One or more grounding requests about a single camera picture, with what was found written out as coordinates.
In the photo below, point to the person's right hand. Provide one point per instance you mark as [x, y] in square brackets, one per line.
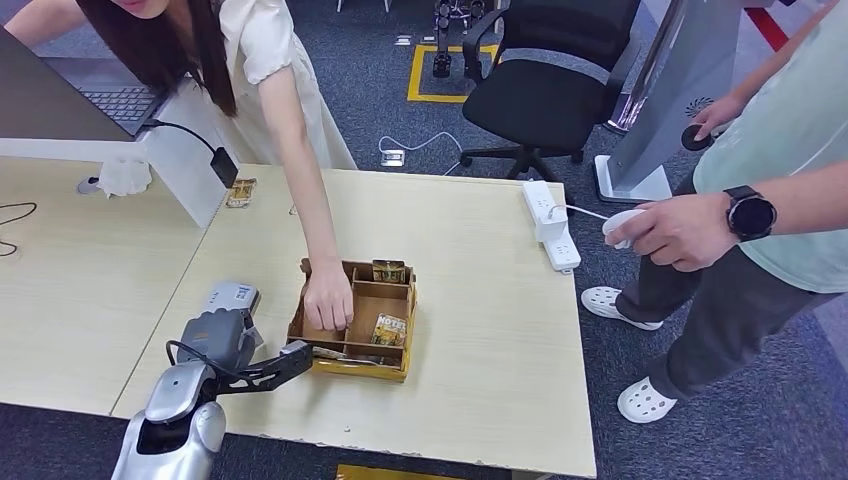
[719, 112]

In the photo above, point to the black smartwatch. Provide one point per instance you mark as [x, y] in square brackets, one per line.
[750, 213]

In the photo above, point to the green gold room key card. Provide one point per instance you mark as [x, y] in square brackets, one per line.
[388, 272]

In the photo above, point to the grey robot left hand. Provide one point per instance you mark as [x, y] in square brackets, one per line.
[215, 338]

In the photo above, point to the grey floor plate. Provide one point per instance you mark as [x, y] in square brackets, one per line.
[403, 40]

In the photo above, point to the white handheld controller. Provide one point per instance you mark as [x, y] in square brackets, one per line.
[619, 222]

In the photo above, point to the person's left forearm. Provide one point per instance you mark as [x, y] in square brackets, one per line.
[815, 195]
[311, 199]

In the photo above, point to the dark grey laptop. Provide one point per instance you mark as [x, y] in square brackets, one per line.
[119, 102]

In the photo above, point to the silver kiosk stand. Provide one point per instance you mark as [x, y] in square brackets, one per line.
[669, 112]

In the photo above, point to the person's right forearm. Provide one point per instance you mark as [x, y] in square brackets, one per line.
[775, 60]
[33, 23]

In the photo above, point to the person's left hand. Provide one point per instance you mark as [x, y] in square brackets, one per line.
[669, 232]
[328, 298]

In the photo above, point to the grey card reader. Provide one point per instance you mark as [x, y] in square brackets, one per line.
[228, 295]

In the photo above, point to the white raised desk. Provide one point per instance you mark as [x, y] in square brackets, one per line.
[185, 166]

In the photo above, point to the room key card HOTEL print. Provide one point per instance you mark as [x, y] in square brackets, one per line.
[389, 330]

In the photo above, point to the black round controller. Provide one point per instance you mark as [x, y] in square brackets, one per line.
[696, 138]

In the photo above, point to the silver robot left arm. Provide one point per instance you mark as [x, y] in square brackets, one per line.
[172, 391]

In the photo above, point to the white power strip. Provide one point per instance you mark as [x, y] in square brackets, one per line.
[563, 252]

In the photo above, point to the metal floor socket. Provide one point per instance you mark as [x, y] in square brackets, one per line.
[392, 158]

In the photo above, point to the white crumpled tissue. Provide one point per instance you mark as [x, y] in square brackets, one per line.
[126, 177]

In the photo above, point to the white clog shoe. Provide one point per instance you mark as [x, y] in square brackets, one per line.
[619, 308]
[644, 401]

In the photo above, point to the white plug charger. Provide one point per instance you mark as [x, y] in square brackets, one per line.
[551, 225]

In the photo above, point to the wooden organizer box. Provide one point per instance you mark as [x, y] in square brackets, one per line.
[368, 311]

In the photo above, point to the person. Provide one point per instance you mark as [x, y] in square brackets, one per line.
[795, 132]
[252, 33]

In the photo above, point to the yellow floor tape square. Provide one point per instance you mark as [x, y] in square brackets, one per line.
[415, 73]

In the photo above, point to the black robot legs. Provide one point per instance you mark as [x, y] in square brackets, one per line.
[442, 65]

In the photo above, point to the black office chair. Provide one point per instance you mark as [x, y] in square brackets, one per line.
[543, 99]

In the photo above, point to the grey desk grommet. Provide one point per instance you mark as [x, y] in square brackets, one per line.
[86, 185]

